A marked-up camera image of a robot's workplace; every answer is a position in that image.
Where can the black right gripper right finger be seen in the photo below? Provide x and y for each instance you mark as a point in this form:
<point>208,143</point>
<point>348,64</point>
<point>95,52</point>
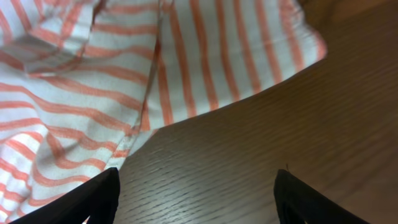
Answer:
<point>298,202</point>

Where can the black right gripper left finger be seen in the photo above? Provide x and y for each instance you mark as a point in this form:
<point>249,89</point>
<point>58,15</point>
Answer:
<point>95,201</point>

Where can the orange white striped shirt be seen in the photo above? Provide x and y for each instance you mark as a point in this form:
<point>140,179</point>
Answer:
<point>84,84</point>

